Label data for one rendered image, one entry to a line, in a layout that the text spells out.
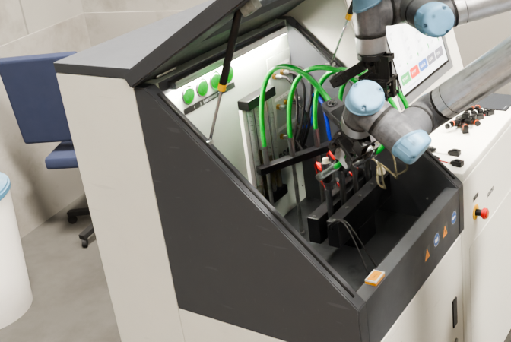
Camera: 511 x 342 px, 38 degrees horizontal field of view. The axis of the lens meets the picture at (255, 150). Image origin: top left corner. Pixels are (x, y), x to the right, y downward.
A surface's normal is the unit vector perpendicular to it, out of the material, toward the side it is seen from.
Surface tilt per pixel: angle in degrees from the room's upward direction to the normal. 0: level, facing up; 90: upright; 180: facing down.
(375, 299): 90
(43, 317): 0
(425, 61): 76
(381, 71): 90
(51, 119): 98
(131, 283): 90
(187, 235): 90
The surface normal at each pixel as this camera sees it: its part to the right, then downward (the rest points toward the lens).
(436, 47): 0.77, -0.11
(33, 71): -0.12, 0.53
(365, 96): 0.00, -0.38
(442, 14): 0.16, 0.36
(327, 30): -0.55, 0.39
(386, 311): 0.82, 0.12
